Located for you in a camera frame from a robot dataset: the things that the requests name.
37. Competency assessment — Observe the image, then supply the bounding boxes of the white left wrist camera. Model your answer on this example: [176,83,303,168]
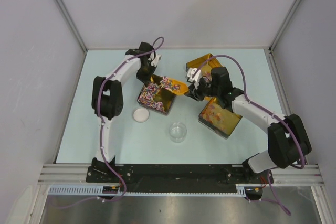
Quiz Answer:
[148,52,162,67]

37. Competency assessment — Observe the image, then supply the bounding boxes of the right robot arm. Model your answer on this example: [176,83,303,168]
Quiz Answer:
[185,67,312,183]

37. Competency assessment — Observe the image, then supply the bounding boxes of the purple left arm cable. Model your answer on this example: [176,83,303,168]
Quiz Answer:
[49,36,165,210]

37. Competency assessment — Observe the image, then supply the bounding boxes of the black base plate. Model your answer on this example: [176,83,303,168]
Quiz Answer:
[86,162,272,190]

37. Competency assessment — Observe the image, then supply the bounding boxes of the tin with swirl lollipops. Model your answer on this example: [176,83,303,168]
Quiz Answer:
[137,75,176,115]

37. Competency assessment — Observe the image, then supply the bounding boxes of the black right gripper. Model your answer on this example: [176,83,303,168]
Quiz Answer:
[184,77,221,102]

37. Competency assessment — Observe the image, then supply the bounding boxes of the white jar lid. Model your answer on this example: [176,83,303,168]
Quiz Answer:
[133,108,150,123]

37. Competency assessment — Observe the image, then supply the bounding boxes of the grey slotted cable duct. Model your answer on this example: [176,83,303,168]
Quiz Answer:
[48,185,246,197]

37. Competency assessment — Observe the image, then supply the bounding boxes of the orange plastic scoop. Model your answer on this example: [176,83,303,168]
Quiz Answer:
[160,77,189,95]

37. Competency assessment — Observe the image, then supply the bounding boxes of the clear glass jar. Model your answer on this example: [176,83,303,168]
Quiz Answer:
[168,115,187,144]

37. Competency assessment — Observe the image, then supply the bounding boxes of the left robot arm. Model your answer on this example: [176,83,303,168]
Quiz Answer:
[91,42,161,182]

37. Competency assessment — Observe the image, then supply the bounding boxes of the tin with popsicle candies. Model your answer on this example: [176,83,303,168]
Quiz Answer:
[198,98,242,138]

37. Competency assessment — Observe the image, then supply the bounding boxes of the tin with round lollipops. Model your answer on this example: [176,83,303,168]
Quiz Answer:
[186,54,222,82]

